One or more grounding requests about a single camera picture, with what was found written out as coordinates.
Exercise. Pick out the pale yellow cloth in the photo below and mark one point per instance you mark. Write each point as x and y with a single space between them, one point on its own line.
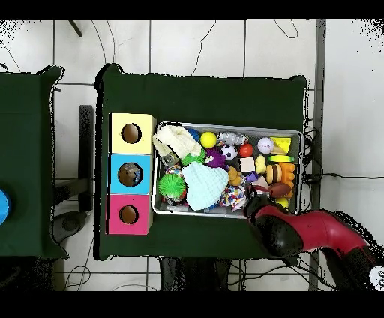
177 141

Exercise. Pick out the mint green cloth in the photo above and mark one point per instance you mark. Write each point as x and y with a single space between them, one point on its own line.
205 186

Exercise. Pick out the green fuzzy toy with eyes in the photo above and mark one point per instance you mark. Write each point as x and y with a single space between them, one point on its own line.
172 186

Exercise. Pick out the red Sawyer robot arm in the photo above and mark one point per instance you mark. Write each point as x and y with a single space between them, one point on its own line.
318 231

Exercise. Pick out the clear mesh bin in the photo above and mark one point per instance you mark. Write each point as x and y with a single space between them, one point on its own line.
180 212

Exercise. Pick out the wooden box with three holes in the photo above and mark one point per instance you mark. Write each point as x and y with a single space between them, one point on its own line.
117 180

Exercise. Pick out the small green spiky toy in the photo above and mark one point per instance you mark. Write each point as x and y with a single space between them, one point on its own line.
193 158

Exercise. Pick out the crushed silver can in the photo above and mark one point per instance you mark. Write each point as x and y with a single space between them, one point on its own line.
170 159

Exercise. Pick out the purple fuzzy toy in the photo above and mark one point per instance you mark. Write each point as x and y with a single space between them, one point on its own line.
215 159

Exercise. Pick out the blue spiky ball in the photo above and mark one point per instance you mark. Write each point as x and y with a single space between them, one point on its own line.
193 133

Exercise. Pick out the orange plush toy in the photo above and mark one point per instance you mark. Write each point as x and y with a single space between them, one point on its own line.
234 176

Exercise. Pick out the silver robot toy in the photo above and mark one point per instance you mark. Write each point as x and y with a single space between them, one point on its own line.
233 138

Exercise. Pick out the small red ball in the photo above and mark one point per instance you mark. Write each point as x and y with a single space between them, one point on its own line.
246 150

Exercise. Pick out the small wooden block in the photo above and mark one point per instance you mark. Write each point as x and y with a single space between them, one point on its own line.
246 164

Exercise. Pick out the white multicoloured printed packet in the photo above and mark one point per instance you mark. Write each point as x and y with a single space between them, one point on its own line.
233 197

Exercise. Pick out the purple block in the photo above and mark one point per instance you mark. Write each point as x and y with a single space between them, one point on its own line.
252 177

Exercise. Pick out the yellow duck toy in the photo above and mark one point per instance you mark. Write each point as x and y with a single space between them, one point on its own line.
260 164

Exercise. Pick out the tan wooden cube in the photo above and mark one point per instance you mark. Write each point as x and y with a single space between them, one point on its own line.
261 182

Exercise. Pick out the white baseball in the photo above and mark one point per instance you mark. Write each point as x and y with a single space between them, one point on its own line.
266 145

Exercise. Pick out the toy hamburger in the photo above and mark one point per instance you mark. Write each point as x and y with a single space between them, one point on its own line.
274 174

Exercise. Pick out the yellow toy banana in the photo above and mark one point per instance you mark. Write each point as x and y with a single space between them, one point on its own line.
282 159

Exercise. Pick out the brown toy football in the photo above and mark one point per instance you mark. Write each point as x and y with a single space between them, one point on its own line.
279 189

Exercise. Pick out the orange spiky toy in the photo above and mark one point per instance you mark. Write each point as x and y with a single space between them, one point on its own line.
289 173

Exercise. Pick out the small yellow ball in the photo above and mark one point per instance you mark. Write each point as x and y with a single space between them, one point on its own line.
282 203

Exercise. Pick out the dark green side table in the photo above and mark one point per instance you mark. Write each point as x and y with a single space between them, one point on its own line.
30 120

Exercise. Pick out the blue round plate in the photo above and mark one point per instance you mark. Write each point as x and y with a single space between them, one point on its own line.
3 207

